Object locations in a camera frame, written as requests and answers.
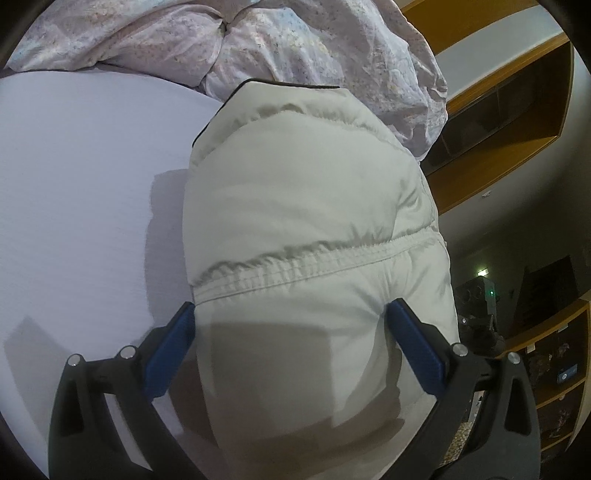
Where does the beige shaggy rug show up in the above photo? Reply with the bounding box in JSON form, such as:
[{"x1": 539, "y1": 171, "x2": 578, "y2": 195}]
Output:
[{"x1": 443, "y1": 406, "x2": 481, "y2": 467}]

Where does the dark wooden cabinet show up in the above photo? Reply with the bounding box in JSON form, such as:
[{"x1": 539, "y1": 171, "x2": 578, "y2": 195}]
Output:
[{"x1": 522, "y1": 256, "x2": 578, "y2": 324}]

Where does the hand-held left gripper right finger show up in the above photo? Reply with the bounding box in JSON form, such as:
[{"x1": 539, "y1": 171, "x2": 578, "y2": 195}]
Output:
[{"x1": 385, "y1": 298, "x2": 541, "y2": 480}]

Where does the wooden wall shelf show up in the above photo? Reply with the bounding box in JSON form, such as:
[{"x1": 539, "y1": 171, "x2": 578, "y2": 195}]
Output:
[{"x1": 402, "y1": 0, "x2": 575, "y2": 215}]

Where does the floral pink duvet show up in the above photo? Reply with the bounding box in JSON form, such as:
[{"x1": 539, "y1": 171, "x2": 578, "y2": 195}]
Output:
[{"x1": 9, "y1": 0, "x2": 448, "y2": 162}]

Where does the wooden bookshelf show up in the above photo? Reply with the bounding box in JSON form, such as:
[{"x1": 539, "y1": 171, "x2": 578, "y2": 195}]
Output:
[{"x1": 505, "y1": 300, "x2": 591, "y2": 455}]

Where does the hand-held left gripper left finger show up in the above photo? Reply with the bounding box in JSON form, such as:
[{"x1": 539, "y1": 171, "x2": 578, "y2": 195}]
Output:
[{"x1": 48, "y1": 301, "x2": 218, "y2": 480}]

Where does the beige puffer jacket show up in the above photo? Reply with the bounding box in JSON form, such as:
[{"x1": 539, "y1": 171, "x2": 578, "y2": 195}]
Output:
[{"x1": 181, "y1": 78, "x2": 462, "y2": 480}]

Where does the bed with white sheet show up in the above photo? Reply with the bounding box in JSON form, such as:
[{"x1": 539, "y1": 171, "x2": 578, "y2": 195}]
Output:
[{"x1": 0, "y1": 65, "x2": 227, "y2": 472}]

